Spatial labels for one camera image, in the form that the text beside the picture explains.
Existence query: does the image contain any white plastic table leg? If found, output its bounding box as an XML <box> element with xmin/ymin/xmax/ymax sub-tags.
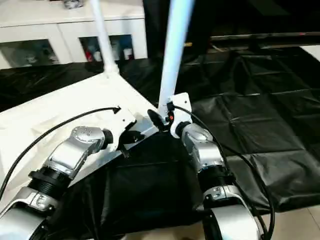
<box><xmin>90</xmin><ymin>0</ymin><xmax>121</xmax><ymax>77</ymax></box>
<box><xmin>157</xmin><ymin>0</ymin><xmax>196</xmax><ymax>121</ymax></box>

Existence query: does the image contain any white upturned plastic table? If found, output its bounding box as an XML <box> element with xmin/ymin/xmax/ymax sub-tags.
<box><xmin>0</xmin><ymin>72</ymin><xmax>167</xmax><ymax>201</ymax></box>

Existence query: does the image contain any black work mat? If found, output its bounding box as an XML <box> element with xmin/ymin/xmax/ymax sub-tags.
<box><xmin>0</xmin><ymin>47</ymin><xmax>320</xmax><ymax>236</ymax></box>

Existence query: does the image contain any white glass-door cabinet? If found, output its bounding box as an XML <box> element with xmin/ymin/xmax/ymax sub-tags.
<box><xmin>0</xmin><ymin>0</ymin><xmax>149</xmax><ymax>70</ymax></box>

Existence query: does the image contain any grey crumpled object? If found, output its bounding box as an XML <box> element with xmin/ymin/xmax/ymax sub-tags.
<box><xmin>64</xmin><ymin>0</ymin><xmax>84</xmax><ymax>10</ymax></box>

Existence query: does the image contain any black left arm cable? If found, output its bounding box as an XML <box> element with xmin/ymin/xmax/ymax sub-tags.
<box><xmin>0</xmin><ymin>106</ymin><xmax>122</xmax><ymax>201</ymax></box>

